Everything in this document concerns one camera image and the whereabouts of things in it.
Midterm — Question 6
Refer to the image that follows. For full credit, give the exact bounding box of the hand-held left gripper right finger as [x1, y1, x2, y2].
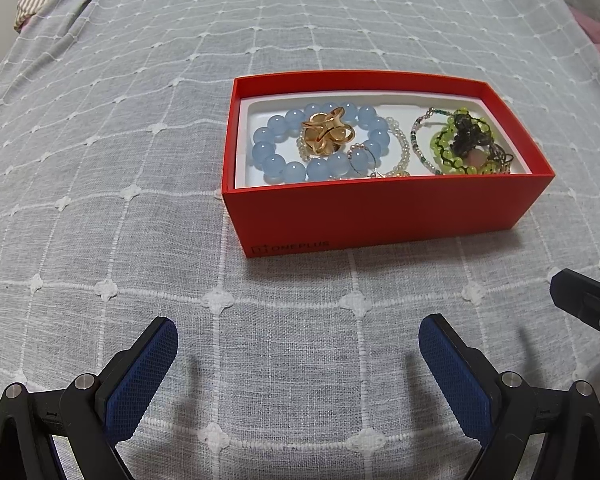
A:
[418, 313, 600, 480]

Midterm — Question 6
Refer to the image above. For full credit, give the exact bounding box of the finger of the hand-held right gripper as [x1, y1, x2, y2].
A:
[549, 267, 600, 397]

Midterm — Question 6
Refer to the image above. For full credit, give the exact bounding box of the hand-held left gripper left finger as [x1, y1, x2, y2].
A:
[0, 316, 180, 480]

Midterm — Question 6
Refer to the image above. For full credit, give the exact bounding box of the red cardboard box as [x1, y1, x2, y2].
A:
[222, 74, 557, 260]

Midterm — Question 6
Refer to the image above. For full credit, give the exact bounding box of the thin green braided bracelet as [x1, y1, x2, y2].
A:
[409, 106, 452, 177]

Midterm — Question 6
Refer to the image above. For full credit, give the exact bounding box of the blue bead bracelet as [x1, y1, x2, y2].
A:
[251, 101, 392, 184]

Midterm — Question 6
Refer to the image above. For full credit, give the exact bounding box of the grey checked blanket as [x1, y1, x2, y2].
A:
[0, 0, 600, 480]

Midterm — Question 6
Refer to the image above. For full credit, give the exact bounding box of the beaded hoop earring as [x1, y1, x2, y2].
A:
[347, 142, 387, 179]

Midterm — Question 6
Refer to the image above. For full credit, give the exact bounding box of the gold hair clip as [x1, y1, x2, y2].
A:
[300, 107, 357, 157]

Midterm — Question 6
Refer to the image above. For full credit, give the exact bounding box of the green bead bracelet dark charm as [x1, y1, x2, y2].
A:
[429, 105, 516, 177]

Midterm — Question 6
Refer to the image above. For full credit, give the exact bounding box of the clear crystal bead bracelet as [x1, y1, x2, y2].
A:
[296, 116, 412, 179]

